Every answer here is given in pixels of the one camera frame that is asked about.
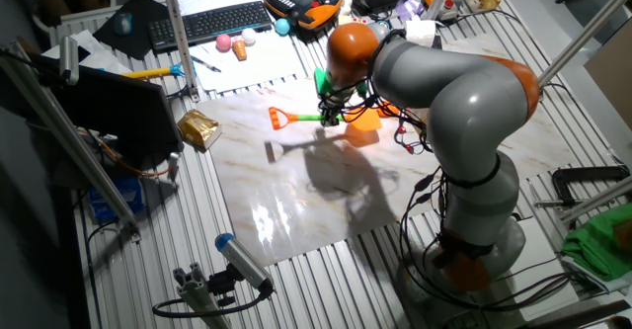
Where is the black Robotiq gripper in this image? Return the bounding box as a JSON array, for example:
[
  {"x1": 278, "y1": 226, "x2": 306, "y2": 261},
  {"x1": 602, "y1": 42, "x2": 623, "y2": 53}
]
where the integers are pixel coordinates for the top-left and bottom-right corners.
[{"x1": 320, "y1": 91, "x2": 348, "y2": 127}]

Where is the orange green toy shovel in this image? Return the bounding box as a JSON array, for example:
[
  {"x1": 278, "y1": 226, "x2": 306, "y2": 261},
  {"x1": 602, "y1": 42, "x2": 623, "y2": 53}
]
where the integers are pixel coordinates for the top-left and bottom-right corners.
[{"x1": 268, "y1": 102, "x2": 384, "y2": 132}]

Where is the printed paper sheet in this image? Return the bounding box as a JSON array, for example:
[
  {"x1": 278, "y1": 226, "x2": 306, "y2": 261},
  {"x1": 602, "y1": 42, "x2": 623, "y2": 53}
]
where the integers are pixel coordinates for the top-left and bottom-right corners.
[{"x1": 190, "y1": 32, "x2": 307, "y2": 94}]

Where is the marble pattern mat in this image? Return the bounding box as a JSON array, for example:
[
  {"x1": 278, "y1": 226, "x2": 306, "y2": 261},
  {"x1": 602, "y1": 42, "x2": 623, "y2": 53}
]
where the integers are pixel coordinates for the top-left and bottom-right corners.
[{"x1": 195, "y1": 32, "x2": 579, "y2": 269}]

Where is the white tissue roll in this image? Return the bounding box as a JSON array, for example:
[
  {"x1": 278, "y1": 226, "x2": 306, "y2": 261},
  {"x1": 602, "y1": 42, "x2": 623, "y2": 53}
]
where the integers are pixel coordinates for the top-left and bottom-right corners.
[{"x1": 404, "y1": 19, "x2": 437, "y2": 47}]

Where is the gold foil package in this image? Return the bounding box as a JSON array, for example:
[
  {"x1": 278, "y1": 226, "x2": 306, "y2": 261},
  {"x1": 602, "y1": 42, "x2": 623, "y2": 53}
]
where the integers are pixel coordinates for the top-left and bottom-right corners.
[{"x1": 176, "y1": 109, "x2": 223, "y2": 151}]

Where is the purple plastic item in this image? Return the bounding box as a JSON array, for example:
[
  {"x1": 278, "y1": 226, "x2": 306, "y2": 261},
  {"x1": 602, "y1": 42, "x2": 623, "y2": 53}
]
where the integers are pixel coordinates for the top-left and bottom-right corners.
[{"x1": 394, "y1": 0, "x2": 426, "y2": 22}]

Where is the dark pen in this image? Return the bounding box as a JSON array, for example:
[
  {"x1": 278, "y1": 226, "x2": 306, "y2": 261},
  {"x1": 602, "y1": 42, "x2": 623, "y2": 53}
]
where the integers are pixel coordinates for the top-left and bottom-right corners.
[{"x1": 190, "y1": 54, "x2": 222, "y2": 73}]

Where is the black computer keyboard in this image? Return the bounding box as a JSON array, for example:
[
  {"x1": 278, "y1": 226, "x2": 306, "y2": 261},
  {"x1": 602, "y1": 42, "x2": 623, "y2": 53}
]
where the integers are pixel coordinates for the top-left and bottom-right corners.
[{"x1": 147, "y1": 0, "x2": 274, "y2": 53}]

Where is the grey box red button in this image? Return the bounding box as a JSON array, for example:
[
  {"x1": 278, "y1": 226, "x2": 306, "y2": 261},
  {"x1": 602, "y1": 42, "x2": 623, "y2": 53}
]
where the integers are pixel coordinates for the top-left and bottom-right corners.
[{"x1": 438, "y1": 0, "x2": 459, "y2": 22}]

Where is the black mouse pad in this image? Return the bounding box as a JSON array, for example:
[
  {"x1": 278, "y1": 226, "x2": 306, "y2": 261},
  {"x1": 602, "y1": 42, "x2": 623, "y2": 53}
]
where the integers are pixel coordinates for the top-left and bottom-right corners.
[{"x1": 92, "y1": 0, "x2": 172, "y2": 61}]

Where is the black monitor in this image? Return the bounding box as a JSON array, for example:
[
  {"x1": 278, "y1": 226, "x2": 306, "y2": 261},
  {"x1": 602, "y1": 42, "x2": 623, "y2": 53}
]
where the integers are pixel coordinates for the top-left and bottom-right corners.
[{"x1": 29, "y1": 54, "x2": 185, "y2": 170}]

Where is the blue package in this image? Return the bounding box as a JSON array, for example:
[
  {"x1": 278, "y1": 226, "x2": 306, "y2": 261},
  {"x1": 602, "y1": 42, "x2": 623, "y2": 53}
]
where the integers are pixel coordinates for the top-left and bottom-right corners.
[{"x1": 88, "y1": 175, "x2": 145, "y2": 224}]

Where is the grey computer mouse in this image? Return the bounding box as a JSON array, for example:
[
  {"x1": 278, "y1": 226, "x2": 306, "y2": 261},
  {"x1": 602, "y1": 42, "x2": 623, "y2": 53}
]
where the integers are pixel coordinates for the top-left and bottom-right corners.
[{"x1": 113, "y1": 11, "x2": 133, "y2": 37}]

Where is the black clamp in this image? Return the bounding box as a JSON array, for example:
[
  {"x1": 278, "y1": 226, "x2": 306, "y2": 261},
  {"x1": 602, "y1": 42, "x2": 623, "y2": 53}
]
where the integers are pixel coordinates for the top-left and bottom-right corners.
[{"x1": 551, "y1": 164, "x2": 632, "y2": 206}]

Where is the white paper stack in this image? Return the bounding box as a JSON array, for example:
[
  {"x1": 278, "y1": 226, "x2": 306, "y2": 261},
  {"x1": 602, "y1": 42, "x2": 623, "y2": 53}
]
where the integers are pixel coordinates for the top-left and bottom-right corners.
[{"x1": 41, "y1": 29, "x2": 132, "y2": 76}]

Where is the short aluminium profile bar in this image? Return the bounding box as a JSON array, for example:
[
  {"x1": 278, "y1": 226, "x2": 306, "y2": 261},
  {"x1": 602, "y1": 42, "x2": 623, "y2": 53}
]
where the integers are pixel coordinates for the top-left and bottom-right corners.
[{"x1": 560, "y1": 175, "x2": 632, "y2": 224}]

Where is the brown cardboard board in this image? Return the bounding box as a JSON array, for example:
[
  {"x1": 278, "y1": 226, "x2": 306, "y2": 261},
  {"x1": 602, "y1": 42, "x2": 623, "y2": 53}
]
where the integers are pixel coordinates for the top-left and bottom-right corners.
[{"x1": 584, "y1": 20, "x2": 632, "y2": 132}]

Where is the green cloth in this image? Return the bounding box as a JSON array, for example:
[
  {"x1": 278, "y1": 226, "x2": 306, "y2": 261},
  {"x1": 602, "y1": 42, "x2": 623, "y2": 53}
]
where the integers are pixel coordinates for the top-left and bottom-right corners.
[{"x1": 561, "y1": 203, "x2": 632, "y2": 284}]

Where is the green printed camera mount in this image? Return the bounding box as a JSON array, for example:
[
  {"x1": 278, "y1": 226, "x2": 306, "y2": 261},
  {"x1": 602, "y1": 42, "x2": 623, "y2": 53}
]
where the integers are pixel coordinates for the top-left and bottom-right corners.
[{"x1": 313, "y1": 66, "x2": 369, "y2": 98}]

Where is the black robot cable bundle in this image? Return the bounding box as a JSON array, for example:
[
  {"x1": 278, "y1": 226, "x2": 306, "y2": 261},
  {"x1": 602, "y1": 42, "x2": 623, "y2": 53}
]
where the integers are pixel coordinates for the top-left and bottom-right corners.
[{"x1": 318, "y1": 79, "x2": 577, "y2": 315}]

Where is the silver camera blue cap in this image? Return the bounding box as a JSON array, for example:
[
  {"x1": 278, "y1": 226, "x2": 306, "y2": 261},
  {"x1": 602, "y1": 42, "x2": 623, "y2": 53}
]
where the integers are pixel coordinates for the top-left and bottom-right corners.
[{"x1": 214, "y1": 232, "x2": 276, "y2": 294}]

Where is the aluminium post with foot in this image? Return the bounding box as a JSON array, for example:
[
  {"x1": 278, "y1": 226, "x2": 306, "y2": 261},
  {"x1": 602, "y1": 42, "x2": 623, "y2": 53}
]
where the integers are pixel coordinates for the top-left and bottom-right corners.
[{"x1": 158, "y1": 0, "x2": 200, "y2": 103}]

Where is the yellow handled blue tool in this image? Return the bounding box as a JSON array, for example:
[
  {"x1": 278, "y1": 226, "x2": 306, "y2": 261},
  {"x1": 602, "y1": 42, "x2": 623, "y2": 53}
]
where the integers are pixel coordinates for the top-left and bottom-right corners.
[{"x1": 120, "y1": 62, "x2": 187, "y2": 80}]

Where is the orange cable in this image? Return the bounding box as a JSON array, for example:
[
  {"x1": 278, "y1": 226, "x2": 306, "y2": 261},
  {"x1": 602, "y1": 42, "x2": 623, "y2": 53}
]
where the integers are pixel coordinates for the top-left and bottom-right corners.
[{"x1": 86, "y1": 130, "x2": 172, "y2": 178}]

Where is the aluminium camera stand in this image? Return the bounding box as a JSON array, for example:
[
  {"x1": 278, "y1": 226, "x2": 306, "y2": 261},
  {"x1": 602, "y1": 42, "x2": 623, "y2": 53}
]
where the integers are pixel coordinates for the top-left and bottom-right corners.
[{"x1": 172, "y1": 263, "x2": 233, "y2": 329}]

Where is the black camera cable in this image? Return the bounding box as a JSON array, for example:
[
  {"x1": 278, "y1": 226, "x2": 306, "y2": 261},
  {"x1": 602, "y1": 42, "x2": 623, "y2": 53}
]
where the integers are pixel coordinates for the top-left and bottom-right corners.
[{"x1": 151, "y1": 288, "x2": 274, "y2": 319}]

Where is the slanted aluminium frame bar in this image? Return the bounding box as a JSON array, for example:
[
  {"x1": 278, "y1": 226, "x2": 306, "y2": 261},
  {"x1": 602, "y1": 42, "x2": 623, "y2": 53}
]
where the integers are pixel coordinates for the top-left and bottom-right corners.
[{"x1": 0, "y1": 41, "x2": 142, "y2": 241}]

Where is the silver depth camera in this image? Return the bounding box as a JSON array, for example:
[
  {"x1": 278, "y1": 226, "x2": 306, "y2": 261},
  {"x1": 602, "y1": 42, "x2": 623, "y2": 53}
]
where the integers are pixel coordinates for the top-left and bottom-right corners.
[{"x1": 58, "y1": 36, "x2": 80, "y2": 86}]

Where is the slanted aluminium post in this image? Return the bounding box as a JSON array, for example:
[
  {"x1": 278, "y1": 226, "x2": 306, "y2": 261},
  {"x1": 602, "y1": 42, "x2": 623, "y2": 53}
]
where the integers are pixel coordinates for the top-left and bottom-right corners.
[{"x1": 537, "y1": 0, "x2": 632, "y2": 88}]

